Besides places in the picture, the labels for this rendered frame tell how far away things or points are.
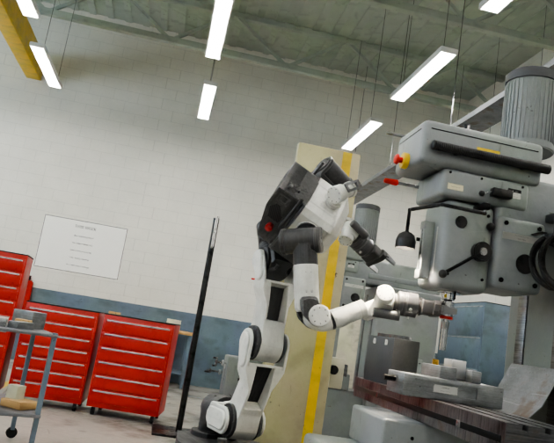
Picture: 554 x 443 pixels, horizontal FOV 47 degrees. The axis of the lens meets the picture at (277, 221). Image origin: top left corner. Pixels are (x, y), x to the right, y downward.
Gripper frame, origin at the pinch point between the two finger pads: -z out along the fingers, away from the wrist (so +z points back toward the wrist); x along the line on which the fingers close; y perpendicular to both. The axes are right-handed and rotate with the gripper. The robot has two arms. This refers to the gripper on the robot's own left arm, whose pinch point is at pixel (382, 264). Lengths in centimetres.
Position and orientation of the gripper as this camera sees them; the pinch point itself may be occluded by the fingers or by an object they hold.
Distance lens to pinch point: 293.4
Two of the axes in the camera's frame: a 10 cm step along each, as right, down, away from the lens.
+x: 6.4, -3.7, -6.7
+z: -6.9, -6.5, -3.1
